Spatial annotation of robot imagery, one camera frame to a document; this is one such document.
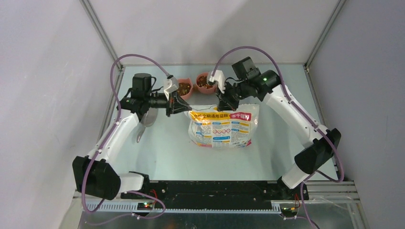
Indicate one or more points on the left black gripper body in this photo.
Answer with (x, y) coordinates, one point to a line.
(169, 103)

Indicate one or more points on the cat food bag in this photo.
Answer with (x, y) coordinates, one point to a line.
(222, 129)

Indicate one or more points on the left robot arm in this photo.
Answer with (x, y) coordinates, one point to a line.
(97, 173)

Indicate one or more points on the pink bowl with kibble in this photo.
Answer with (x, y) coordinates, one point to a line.
(185, 89)

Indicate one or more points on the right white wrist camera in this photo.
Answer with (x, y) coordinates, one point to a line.
(217, 78)

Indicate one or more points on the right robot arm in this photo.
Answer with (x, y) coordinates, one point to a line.
(319, 142)

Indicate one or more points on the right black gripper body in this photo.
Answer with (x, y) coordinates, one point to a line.
(235, 92)

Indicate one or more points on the empty pink bowl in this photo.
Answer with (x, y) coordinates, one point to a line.
(202, 85)

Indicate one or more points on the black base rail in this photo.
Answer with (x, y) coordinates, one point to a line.
(222, 195)

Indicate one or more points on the metal food scoop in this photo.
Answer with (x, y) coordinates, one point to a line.
(147, 121)

